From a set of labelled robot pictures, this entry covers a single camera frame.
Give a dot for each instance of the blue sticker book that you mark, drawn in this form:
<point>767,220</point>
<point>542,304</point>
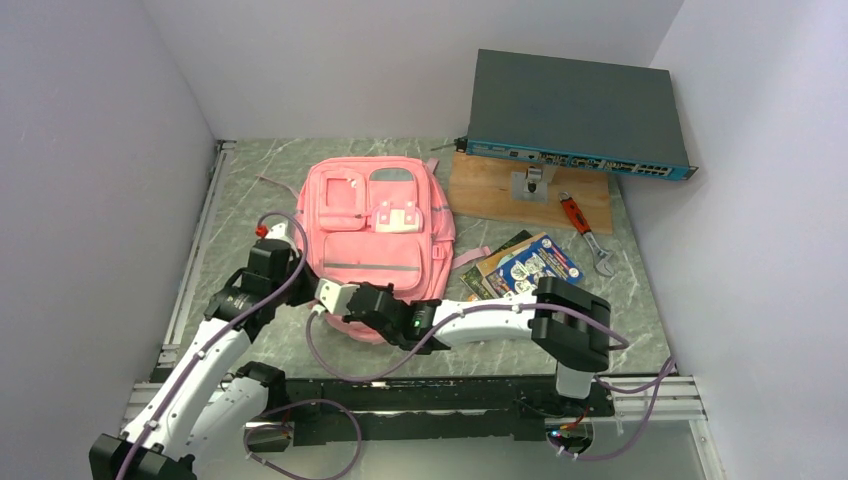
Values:
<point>522,273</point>

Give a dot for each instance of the orange adjustable wrench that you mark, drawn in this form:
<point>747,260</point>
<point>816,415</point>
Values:
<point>601,256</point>

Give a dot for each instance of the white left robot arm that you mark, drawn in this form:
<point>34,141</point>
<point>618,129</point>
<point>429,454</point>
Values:
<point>180,427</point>

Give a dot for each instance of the grey metal bracket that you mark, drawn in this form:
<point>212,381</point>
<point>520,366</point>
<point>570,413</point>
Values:
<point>531,185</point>

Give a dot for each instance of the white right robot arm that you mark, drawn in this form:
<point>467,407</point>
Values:
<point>572,325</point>

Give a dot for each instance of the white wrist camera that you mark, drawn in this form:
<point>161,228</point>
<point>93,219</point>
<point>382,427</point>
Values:
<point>280,231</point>
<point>334,296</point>

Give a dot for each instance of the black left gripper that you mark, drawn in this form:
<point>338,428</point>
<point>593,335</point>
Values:
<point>307,293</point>

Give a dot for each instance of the blue network switch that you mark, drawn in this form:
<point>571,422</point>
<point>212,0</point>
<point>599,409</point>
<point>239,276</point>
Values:
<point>580,114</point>

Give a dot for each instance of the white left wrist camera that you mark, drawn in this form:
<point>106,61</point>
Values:
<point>280,231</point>

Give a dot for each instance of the pink student backpack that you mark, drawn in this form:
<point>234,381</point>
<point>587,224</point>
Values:
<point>381,220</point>

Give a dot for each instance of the wooden board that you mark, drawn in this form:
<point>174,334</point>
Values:
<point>491,189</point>

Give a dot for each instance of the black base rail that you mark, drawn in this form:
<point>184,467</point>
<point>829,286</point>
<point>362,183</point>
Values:
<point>522,408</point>

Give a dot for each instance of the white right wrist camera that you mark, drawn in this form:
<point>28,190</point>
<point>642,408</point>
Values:
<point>334,296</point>

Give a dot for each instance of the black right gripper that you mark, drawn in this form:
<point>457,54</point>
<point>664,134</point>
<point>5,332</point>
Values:
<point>388,287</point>

